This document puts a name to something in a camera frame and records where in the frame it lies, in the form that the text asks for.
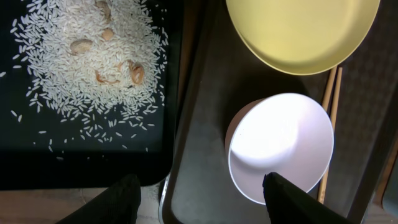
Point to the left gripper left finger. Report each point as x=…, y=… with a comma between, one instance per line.
x=117, y=204

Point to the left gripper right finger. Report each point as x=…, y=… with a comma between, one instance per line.
x=286, y=203

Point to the white pink bowl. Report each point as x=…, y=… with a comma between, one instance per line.
x=287, y=133

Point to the pile of rice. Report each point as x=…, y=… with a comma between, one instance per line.
x=87, y=58

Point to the right wooden chopstick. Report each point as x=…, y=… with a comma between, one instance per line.
x=334, y=99

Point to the wooden chopstick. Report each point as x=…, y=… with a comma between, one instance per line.
x=328, y=89
x=334, y=99

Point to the light blue bowl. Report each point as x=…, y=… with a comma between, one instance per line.
x=390, y=196

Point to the black plastic bin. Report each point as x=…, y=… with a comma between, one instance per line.
x=41, y=151

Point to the left wooden chopstick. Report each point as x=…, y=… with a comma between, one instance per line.
x=328, y=89

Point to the dark brown tray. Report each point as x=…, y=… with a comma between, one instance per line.
x=226, y=76

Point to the yellow plate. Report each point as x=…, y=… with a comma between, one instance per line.
x=302, y=37

